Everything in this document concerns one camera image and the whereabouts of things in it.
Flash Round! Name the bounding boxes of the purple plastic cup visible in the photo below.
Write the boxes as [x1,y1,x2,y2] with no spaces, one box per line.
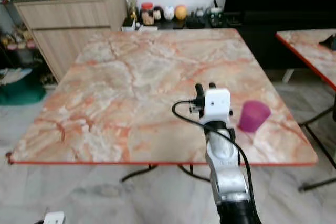
[238,100,272,133]

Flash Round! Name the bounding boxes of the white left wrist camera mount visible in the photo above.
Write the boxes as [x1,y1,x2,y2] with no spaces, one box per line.
[43,211,67,224]

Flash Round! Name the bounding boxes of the dark egg shaped ornament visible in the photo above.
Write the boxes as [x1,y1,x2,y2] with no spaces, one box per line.
[154,6,165,22]

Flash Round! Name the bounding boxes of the small black stand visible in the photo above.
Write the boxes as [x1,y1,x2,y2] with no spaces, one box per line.
[326,34,336,52]

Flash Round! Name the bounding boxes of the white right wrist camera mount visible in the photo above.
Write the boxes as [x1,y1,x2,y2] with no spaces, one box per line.
[203,88,232,123]

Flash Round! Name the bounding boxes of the white power strip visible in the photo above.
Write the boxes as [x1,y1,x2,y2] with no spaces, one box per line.
[122,22,159,32]

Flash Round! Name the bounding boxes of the glass display shelf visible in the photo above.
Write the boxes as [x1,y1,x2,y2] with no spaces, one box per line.
[0,0,33,79]

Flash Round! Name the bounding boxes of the light wooden cabinet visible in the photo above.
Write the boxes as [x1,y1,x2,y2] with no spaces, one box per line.
[14,0,130,83]

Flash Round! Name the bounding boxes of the red lidded snack jar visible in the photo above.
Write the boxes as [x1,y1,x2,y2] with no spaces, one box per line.
[140,2,156,26]

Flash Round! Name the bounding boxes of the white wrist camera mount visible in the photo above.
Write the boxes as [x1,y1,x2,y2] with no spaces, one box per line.
[203,88,232,123]
[43,211,67,224]

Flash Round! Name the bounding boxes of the yellow egg shaped ornament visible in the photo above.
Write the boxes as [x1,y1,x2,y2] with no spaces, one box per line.
[175,4,188,22]

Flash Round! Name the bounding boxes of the white egg shaped ornament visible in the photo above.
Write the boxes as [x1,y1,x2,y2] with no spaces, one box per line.
[164,5,176,22]

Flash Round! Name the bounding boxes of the green laundry basket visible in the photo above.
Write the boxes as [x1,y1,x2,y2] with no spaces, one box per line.
[0,69,47,105]

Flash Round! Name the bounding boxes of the black metal table legs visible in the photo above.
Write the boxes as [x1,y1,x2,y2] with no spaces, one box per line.
[296,105,336,193]
[120,163,212,184]

